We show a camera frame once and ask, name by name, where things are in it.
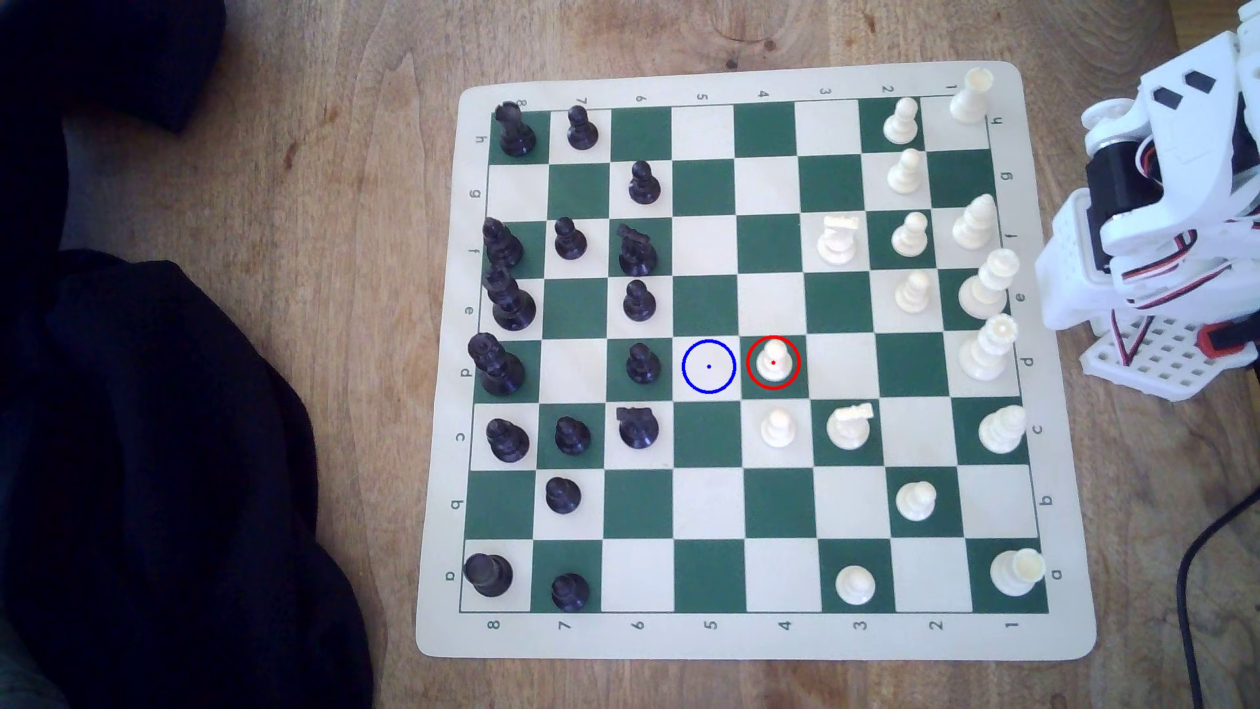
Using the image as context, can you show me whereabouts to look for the white chess king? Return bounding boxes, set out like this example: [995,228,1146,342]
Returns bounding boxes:
[957,248,1021,320]

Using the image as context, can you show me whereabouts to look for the green and cream chess mat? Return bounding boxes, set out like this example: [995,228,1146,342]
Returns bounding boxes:
[414,61,1098,662]

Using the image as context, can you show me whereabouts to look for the black chess king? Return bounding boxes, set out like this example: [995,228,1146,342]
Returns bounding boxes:
[482,266,537,332]

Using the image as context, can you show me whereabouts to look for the red white black servo wire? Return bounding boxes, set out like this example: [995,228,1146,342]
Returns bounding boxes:
[1110,231,1238,293]

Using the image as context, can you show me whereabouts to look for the black chess bishop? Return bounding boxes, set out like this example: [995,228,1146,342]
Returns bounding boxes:
[481,217,525,270]
[486,418,532,464]

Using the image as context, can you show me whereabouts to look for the black chess rook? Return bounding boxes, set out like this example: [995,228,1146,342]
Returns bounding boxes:
[494,101,539,159]
[463,553,514,599]

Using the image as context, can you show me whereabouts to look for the white chess knight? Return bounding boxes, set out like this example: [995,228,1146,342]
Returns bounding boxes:
[827,402,875,452]
[817,215,862,268]

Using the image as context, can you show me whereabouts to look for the white chess bishop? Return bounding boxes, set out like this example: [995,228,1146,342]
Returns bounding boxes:
[952,194,999,249]
[978,406,1028,455]

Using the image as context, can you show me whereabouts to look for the white perforated base plate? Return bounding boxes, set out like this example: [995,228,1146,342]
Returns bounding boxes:
[1080,313,1260,402]

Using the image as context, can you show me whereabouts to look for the white chess queen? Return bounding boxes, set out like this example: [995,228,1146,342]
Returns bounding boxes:
[957,313,1018,382]

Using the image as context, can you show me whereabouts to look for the black cable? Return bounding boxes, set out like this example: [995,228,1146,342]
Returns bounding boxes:
[1176,487,1260,709]

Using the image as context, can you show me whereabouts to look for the black cloth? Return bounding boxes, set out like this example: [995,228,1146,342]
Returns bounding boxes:
[0,0,375,709]

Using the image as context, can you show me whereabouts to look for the black chess knight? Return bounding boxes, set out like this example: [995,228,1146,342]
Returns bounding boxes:
[616,223,659,278]
[616,406,661,450]

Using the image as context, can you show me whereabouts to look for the black chess queen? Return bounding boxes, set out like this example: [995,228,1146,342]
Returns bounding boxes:
[467,333,527,397]

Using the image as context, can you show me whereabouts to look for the red clamp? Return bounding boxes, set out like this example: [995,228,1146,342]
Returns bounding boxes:
[1198,322,1260,358]

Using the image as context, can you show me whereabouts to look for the white chess rook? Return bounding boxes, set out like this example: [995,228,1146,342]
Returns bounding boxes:
[989,548,1045,598]
[950,67,994,125]

